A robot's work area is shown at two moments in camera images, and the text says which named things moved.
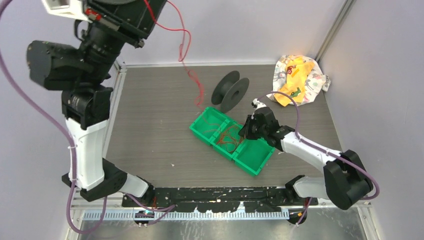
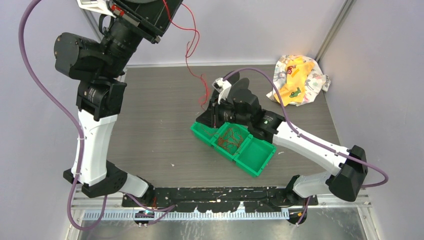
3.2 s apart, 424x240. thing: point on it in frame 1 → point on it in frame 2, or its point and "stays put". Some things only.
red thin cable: (181, 59) → (186, 61)
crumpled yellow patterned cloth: (299, 77) stays put
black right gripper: (245, 132) → (211, 117)
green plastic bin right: (253, 155) stays put
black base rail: (219, 199) stays put
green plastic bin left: (208, 124) stays put
